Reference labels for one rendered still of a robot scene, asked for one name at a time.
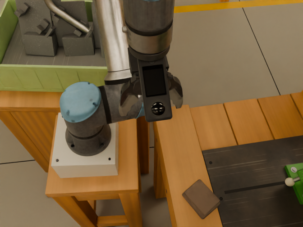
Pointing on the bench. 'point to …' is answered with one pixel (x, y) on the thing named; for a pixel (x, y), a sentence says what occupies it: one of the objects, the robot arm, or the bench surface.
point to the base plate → (256, 183)
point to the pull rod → (291, 181)
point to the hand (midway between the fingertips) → (151, 113)
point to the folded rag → (201, 199)
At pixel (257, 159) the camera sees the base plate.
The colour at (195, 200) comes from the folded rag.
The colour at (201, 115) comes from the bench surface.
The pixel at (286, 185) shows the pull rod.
